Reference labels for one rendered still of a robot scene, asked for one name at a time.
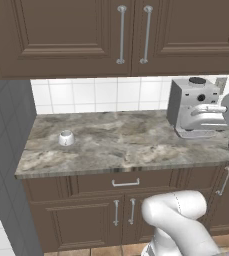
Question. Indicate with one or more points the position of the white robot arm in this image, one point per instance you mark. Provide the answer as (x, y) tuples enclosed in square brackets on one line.
[(182, 223)]

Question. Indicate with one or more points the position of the brown upper cabinet door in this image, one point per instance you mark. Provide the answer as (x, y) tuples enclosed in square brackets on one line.
[(192, 33), (62, 33)]

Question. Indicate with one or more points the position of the brown lower cabinet door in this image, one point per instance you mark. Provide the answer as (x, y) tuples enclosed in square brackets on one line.
[(134, 233), (221, 213), (76, 223)]

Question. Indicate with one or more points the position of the grey coffee machine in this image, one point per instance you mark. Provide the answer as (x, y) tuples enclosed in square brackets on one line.
[(186, 100)]

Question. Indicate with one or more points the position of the brown cabinet door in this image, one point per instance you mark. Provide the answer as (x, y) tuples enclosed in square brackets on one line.
[(76, 223), (134, 233), (62, 33), (192, 33), (221, 213)]

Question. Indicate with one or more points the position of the small white bowl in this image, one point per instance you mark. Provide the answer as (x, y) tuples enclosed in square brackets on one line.
[(66, 138)]

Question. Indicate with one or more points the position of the brown drawer front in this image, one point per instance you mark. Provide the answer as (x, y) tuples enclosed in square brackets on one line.
[(96, 182)]

